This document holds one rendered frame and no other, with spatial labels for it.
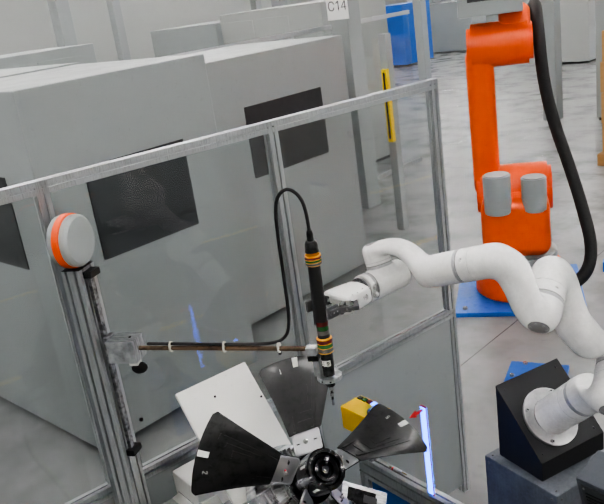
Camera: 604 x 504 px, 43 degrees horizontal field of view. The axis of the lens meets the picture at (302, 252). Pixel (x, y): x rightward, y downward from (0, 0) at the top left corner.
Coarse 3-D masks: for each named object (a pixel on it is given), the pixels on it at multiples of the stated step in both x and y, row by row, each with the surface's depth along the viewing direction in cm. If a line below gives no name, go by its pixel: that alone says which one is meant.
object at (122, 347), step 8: (112, 336) 228; (120, 336) 227; (128, 336) 226; (136, 336) 225; (104, 344) 226; (112, 344) 224; (120, 344) 223; (128, 344) 222; (136, 344) 224; (144, 344) 228; (112, 352) 225; (120, 352) 224; (128, 352) 223; (136, 352) 224; (144, 352) 228; (112, 360) 226; (120, 360) 225; (128, 360) 224; (136, 360) 224
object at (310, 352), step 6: (306, 348) 208; (312, 348) 208; (306, 354) 209; (312, 354) 208; (318, 354) 209; (312, 360) 208; (318, 360) 208; (318, 366) 209; (318, 372) 210; (336, 372) 211; (318, 378) 209; (324, 378) 209; (330, 378) 208; (336, 378) 208
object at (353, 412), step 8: (352, 400) 271; (360, 400) 270; (344, 408) 267; (352, 408) 266; (360, 408) 265; (368, 408) 264; (344, 416) 269; (352, 416) 265; (360, 416) 261; (344, 424) 270; (352, 424) 266
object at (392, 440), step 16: (368, 416) 235; (400, 416) 234; (352, 432) 230; (368, 432) 228; (384, 432) 228; (400, 432) 228; (416, 432) 229; (352, 448) 222; (368, 448) 221; (384, 448) 222; (400, 448) 222; (416, 448) 224
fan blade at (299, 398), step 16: (272, 368) 229; (288, 368) 228; (304, 368) 227; (272, 384) 227; (288, 384) 226; (304, 384) 224; (320, 384) 224; (288, 400) 224; (304, 400) 222; (320, 400) 221; (288, 416) 222; (304, 416) 220; (320, 416) 218; (288, 432) 221
